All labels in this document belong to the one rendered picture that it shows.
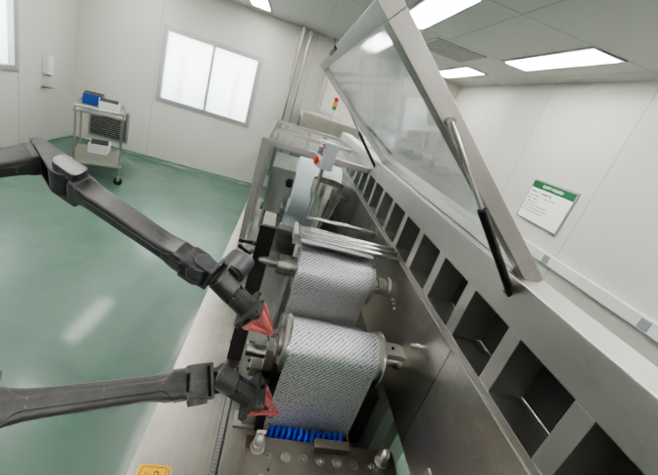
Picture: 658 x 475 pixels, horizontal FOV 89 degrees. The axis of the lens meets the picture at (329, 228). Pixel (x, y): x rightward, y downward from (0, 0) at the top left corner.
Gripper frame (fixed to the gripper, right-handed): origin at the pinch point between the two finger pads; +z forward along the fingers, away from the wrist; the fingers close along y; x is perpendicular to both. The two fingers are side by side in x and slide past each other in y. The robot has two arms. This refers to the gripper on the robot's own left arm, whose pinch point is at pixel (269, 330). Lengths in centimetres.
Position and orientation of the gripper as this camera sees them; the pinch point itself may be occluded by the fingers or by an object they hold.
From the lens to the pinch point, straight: 92.3
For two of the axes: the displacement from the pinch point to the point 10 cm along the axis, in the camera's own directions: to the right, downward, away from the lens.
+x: 8.0, -5.8, -1.3
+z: 5.9, 7.5, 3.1
